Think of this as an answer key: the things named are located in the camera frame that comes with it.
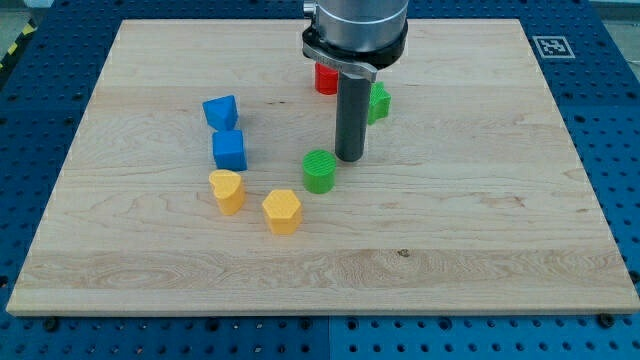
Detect red cylinder block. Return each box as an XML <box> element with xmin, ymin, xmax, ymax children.
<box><xmin>314</xmin><ymin>62</ymin><xmax>339</xmax><ymax>95</ymax></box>

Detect green cylinder block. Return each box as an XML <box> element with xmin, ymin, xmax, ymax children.
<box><xmin>302</xmin><ymin>149</ymin><xmax>336</xmax><ymax>194</ymax></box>

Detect green star block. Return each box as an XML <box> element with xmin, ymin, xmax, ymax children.
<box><xmin>367</xmin><ymin>82</ymin><xmax>392</xmax><ymax>125</ymax></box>

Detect yellow hexagon block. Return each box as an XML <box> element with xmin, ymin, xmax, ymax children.
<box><xmin>262</xmin><ymin>189</ymin><xmax>303</xmax><ymax>235</ymax></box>

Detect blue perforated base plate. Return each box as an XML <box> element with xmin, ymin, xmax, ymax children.
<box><xmin>1</xmin><ymin>0</ymin><xmax>639</xmax><ymax>359</ymax></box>

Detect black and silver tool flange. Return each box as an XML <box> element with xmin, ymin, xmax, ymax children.
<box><xmin>301</xmin><ymin>21</ymin><xmax>408</xmax><ymax>82</ymax></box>

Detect white fiducial marker tag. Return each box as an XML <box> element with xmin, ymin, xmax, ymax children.
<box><xmin>532</xmin><ymin>35</ymin><xmax>575</xmax><ymax>59</ymax></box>

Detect wooden board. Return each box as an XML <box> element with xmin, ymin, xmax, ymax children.
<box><xmin>7</xmin><ymin>19</ymin><xmax>639</xmax><ymax>317</ymax></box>

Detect blue triangle block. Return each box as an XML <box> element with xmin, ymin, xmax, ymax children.
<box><xmin>202</xmin><ymin>95</ymin><xmax>239</xmax><ymax>131</ymax></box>

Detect yellow heart block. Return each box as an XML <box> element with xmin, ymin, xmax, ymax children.
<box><xmin>209</xmin><ymin>169</ymin><xmax>246</xmax><ymax>215</ymax></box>

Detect blue cube block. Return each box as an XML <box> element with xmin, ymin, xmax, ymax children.
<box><xmin>212</xmin><ymin>130</ymin><xmax>247</xmax><ymax>171</ymax></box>

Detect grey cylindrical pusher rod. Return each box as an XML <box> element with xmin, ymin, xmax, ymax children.
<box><xmin>335</xmin><ymin>72</ymin><xmax>371</xmax><ymax>162</ymax></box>

